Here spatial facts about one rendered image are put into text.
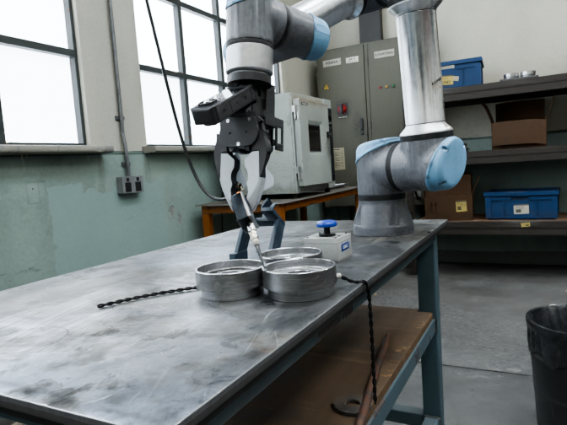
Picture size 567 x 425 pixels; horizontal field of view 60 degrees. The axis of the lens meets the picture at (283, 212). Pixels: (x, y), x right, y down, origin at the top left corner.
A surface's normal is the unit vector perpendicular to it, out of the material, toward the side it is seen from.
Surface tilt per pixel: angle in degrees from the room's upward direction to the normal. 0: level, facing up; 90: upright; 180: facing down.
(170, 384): 0
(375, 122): 90
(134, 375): 0
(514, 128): 82
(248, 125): 82
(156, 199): 90
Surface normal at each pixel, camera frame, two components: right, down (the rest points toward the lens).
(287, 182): -0.46, 0.11
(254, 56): 0.26, -0.02
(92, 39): 0.88, -0.02
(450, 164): 0.66, 0.15
